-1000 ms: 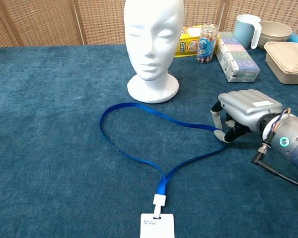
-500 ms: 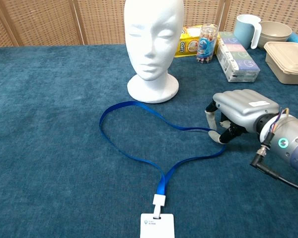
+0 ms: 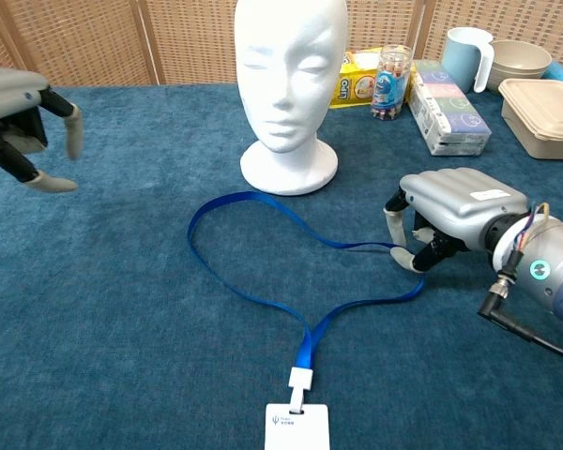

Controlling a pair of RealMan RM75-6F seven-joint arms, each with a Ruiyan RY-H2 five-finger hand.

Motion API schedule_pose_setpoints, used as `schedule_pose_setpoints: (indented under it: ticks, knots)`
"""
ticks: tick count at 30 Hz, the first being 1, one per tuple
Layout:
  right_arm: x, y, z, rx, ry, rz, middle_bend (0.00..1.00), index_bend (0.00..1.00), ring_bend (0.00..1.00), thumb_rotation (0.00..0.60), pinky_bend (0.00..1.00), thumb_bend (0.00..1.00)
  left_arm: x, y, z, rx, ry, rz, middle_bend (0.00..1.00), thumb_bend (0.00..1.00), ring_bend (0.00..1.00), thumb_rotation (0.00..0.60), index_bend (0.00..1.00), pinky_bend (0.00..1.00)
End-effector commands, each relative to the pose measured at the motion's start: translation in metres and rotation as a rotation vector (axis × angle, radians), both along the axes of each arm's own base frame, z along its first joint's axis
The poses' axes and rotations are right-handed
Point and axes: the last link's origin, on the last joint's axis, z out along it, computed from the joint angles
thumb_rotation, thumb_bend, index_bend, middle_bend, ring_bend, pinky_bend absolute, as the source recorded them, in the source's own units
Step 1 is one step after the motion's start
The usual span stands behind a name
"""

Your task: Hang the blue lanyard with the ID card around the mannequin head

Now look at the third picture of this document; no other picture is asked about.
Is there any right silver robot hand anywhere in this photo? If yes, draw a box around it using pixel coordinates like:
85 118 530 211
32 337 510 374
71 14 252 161
383 167 531 274

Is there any white and blue ID badge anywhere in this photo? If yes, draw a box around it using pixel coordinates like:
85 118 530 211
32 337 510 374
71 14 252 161
264 402 330 450

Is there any wicker folding screen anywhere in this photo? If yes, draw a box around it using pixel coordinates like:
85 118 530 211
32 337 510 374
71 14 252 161
0 0 563 90

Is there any blue lanyard strap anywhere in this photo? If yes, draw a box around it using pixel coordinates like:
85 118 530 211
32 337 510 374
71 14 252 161
187 191 426 408

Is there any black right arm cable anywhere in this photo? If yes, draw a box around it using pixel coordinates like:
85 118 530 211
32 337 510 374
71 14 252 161
478 276 563 363

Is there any white measuring scoop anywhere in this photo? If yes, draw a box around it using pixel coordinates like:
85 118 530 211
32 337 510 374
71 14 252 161
440 26 495 94

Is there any beige lidded lunch box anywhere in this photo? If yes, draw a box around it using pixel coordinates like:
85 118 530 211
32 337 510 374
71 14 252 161
498 78 563 160

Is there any white foam mannequin head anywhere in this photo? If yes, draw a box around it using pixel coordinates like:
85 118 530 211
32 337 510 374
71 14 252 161
233 0 350 197

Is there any multicolour tissue pack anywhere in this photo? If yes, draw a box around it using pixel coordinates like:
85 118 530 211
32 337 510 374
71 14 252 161
406 59 493 157

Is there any beige bowl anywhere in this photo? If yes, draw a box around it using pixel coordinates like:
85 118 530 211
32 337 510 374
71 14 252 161
486 39 554 98

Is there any clear candy jar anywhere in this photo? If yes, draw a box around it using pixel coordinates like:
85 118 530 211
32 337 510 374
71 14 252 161
370 44 414 122

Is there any teal table cloth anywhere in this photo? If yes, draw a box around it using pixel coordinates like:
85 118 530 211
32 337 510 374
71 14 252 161
0 82 563 450

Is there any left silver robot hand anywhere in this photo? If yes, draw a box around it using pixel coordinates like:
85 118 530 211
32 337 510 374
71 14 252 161
0 65 84 194

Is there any yellow biscuit pack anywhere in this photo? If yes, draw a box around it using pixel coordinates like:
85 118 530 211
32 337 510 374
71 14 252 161
328 46 417 110

